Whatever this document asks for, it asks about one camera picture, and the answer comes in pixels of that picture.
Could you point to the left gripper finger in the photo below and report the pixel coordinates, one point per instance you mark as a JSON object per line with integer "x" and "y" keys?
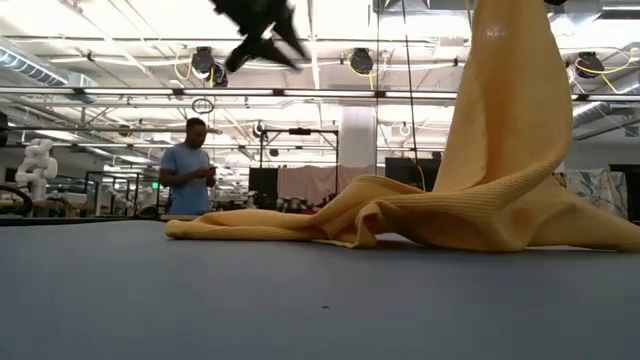
{"x": 242, "y": 57}
{"x": 287, "y": 47}

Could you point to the yellow waffle weave towel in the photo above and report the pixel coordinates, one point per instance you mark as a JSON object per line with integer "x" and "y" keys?
{"x": 500, "y": 200}

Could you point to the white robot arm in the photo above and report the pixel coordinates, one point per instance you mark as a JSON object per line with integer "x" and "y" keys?
{"x": 36, "y": 165}

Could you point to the long fluorescent light strip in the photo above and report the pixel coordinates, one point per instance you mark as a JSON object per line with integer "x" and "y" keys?
{"x": 325, "y": 93}

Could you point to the white square pillar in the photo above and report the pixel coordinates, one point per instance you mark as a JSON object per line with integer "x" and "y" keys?
{"x": 357, "y": 135}

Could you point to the small black monitor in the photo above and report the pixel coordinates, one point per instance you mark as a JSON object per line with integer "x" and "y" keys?
{"x": 263, "y": 182}

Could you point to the person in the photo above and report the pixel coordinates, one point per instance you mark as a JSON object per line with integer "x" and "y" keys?
{"x": 187, "y": 175}

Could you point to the pink cloth sheet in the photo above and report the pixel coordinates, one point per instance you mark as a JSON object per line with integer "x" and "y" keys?
{"x": 315, "y": 182}

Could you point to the large black monitor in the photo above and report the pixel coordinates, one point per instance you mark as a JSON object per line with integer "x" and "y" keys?
{"x": 407, "y": 172}

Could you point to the green leaf patterned cloth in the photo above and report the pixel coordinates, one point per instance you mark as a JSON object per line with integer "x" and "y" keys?
{"x": 595, "y": 190}

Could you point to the black cabinet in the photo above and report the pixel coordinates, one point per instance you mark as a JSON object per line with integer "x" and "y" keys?
{"x": 630, "y": 192}

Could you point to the black metal frame stand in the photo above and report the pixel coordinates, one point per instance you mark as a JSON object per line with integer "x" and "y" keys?
{"x": 299, "y": 131}

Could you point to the silver ventilation duct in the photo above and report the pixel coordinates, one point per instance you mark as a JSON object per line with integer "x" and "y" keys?
{"x": 600, "y": 112}
{"x": 30, "y": 70}

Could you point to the black framed glass enclosure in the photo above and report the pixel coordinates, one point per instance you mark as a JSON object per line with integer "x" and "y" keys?
{"x": 125, "y": 173}

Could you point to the black table frame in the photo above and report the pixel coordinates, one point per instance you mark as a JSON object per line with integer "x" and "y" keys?
{"x": 75, "y": 221}

